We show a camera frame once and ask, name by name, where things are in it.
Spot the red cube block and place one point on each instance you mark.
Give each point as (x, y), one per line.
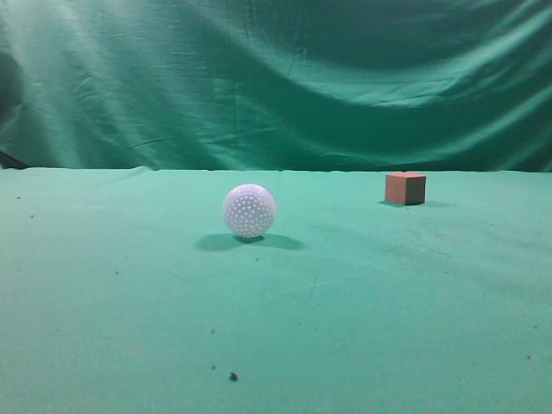
(405, 188)

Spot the white dimpled golf ball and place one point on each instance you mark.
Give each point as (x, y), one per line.
(249, 210)

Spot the green backdrop cloth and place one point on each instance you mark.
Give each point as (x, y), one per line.
(277, 85)

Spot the green table cloth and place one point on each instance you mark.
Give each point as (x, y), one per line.
(124, 291)

